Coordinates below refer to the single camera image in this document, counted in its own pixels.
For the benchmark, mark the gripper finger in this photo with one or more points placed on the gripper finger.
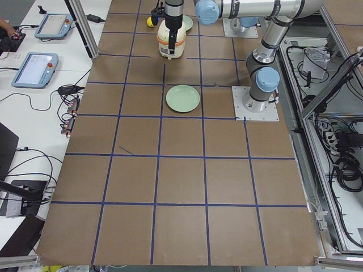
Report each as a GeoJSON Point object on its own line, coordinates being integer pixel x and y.
{"type": "Point", "coordinates": [172, 42]}

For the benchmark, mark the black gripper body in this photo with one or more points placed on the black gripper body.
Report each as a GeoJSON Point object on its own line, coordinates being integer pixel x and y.
{"type": "Point", "coordinates": [173, 22]}

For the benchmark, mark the green plate near arm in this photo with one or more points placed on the green plate near arm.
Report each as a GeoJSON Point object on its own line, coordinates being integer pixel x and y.
{"type": "Point", "coordinates": [188, 22]}
{"type": "Point", "coordinates": [182, 98]}

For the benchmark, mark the yellow toy pepper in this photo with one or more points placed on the yellow toy pepper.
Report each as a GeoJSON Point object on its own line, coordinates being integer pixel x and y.
{"type": "Point", "coordinates": [150, 23]}

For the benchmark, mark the black power adapter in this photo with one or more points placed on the black power adapter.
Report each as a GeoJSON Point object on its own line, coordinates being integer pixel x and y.
{"type": "Point", "coordinates": [94, 18]}

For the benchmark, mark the upper blue teach pendant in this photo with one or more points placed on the upper blue teach pendant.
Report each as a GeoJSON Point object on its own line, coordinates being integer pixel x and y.
{"type": "Point", "coordinates": [54, 26]}

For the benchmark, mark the blue teach pendant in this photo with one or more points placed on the blue teach pendant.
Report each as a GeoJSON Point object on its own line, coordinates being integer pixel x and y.
{"type": "Point", "coordinates": [54, 26]}
{"type": "Point", "coordinates": [36, 70]}

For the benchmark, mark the lower blue teach pendant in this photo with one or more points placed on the lower blue teach pendant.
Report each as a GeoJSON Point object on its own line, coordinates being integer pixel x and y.
{"type": "Point", "coordinates": [36, 70]}

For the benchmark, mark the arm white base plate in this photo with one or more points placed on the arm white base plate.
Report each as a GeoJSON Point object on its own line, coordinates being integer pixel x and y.
{"type": "Point", "coordinates": [247, 109]}
{"type": "Point", "coordinates": [241, 27]}

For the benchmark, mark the aluminium frame post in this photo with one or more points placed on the aluminium frame post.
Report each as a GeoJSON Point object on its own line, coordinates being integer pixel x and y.
{"type": "Point", "coordinates": [79, 17]}

